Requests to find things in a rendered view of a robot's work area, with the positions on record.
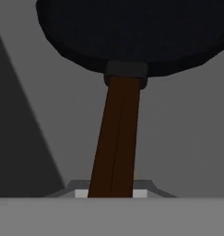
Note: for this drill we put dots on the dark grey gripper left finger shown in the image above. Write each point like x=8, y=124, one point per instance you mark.
x=76, y=189

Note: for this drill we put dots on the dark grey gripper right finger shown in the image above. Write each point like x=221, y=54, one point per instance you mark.
x=147, y=188

